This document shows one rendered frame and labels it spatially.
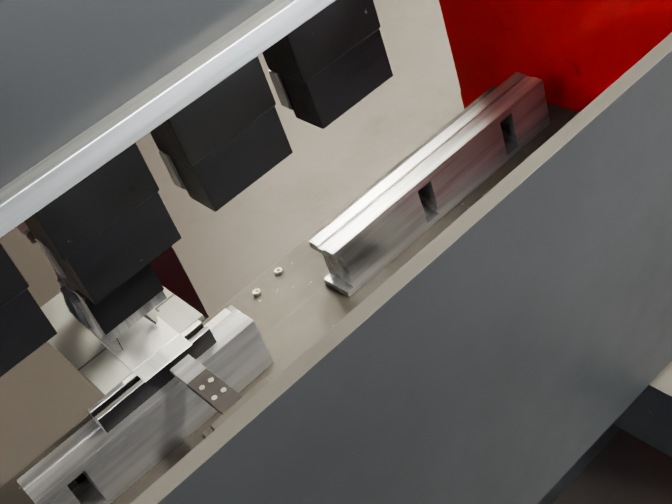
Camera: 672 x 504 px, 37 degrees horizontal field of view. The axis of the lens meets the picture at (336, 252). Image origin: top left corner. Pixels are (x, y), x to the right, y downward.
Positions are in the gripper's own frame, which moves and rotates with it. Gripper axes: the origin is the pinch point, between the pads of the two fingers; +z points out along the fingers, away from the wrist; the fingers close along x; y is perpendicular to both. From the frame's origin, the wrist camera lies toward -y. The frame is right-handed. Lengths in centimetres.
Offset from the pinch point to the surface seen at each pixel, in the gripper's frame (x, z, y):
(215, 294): 53, 4, -152
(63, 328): -6.2, -7.1, -10.2
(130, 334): -0.4, 0.1, -1.2
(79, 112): 0, -19, 54
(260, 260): 70, 5, -152
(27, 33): -1, -26, 60
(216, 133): 19.9, -12.8, 25.7
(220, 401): 0.1, 14.6, 16.5
